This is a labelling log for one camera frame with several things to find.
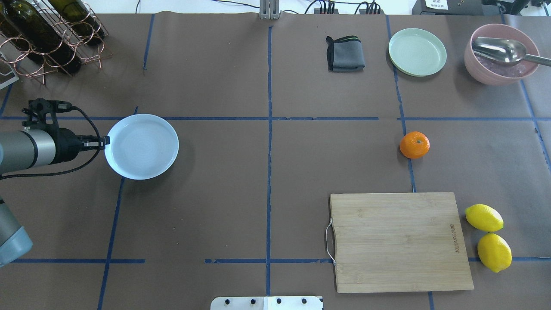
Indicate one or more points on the pink bowl with ice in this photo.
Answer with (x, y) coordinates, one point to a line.
(491, 73)

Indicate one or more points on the aluminium frame post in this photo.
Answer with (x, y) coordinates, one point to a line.
(269, 9)

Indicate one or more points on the white metal base plate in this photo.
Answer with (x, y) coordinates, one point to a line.
(301, 302)

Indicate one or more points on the light green plate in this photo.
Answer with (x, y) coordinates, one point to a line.
(417, 52)

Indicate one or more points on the dark wine bottle right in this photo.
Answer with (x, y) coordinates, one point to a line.
(79, 18)

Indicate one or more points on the light blue plate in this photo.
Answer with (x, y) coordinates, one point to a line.
(142, 146)

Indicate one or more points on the dark wine bottle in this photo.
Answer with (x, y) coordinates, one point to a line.
(41, 35)
(79, 18)

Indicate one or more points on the folded grey cloth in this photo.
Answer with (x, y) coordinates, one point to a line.
(345, 54)

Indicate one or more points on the copper wire bottle rack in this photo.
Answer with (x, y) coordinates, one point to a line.
(18, 56)

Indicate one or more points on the lower yellow lemon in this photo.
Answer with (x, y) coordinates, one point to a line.
(494, 252)

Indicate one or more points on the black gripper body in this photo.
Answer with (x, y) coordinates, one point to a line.
(66, 142)

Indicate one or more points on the yellow lemon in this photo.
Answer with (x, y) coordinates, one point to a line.
(494, 252)
(484, 218)

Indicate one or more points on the dark wine bottle left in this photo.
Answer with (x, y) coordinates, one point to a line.
(41, 35)

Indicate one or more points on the upper yellow lemon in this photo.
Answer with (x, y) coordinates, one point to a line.
(484, 218)

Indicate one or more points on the orange fruit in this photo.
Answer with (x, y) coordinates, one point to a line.
(414, 145)

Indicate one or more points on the metal scoop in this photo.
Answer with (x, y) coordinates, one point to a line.
(506, 51)

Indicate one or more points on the wooden cutting board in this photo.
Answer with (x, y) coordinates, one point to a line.
(398, 242)

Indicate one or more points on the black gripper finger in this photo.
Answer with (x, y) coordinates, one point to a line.
(95, 142)

